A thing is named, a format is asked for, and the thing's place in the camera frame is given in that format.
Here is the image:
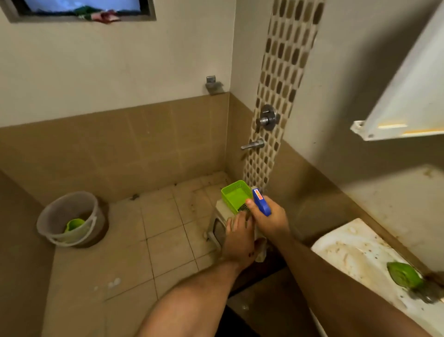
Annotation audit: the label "green plastic mug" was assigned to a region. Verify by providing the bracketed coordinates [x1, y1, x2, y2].
[64, 218, 86, 234]

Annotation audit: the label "translucent plastic bucket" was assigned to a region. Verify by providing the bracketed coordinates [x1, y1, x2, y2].
[36, 190, 110, 248]

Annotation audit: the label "grey framed window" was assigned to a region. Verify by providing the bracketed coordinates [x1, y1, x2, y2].
[0, 0, 157, 24]

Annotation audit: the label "person's right forearm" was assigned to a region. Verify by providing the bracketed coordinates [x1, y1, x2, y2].
[265, 231, 432, 337]

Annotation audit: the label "white plastic stool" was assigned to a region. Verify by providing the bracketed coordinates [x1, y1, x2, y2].
[207, 199, 268, 262]

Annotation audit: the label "person's right hand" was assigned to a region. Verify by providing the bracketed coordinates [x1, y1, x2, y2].
[246, 198, 291, 242]

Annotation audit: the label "person's left hand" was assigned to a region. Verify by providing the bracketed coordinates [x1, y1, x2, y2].
[220, 211, 259, 269]

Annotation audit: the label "black shorts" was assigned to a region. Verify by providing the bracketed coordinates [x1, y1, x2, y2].
[217, 305, 261, 337]

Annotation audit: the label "stained white sink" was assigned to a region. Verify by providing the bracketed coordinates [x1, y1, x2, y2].
[310, 218, 444, 337]

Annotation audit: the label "person's left forearm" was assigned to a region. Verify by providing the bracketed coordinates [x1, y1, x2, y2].
[136, 258, 256, 337]

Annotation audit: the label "white cabinet door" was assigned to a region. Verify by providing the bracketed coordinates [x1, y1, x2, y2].
[350, 0, 444, 142]

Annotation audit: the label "green plastic basket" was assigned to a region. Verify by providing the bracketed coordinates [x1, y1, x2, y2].
[221, 180, 254, 214]

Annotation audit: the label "white cloth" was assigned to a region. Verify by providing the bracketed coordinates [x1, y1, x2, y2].
[254, 239, 268, 263]

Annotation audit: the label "red and green cloth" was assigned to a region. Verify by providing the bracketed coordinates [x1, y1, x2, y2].
[74, 6, 121, 24]

